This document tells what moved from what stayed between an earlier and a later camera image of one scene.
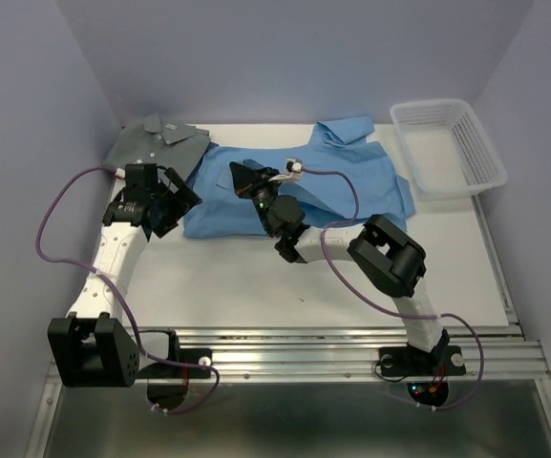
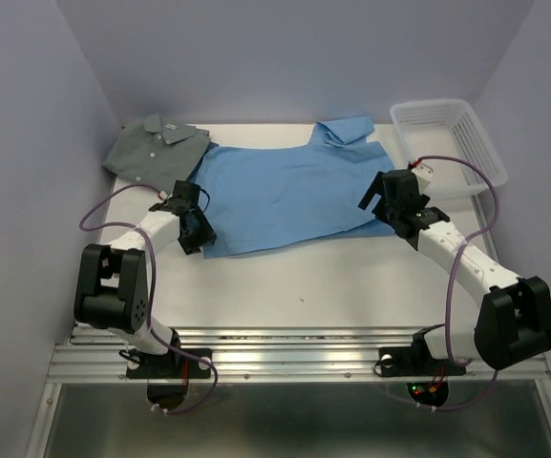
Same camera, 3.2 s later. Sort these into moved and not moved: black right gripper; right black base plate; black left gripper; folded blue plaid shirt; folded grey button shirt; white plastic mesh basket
Moved: black right gripper; black left gripper
Not moved: folded grey button shirt; right black base plate; folded blue plaid shirt; white plastic mesh basket
